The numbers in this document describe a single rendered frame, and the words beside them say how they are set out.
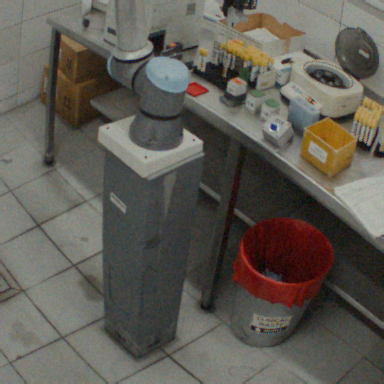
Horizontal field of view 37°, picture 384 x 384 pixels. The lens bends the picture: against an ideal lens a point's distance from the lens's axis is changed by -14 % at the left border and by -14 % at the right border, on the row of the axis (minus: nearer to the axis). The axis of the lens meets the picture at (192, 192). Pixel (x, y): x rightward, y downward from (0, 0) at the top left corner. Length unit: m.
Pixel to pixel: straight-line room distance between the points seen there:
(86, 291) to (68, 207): 0.52
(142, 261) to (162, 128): 0.42
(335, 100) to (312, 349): 1.03
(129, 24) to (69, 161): 1.64
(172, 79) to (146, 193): 0.32
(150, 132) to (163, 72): 0.18
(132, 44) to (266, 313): 1.08
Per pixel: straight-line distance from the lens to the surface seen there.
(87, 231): 2.83
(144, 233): 1.84
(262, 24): 2.58
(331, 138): 1.96
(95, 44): 2.44
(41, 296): 2.55
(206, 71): 2.20
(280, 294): 2.15
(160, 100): 1.68
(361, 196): 1.81
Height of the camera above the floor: 1.94
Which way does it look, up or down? 39 degrees down
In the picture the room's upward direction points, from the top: 8 degrees clockwise
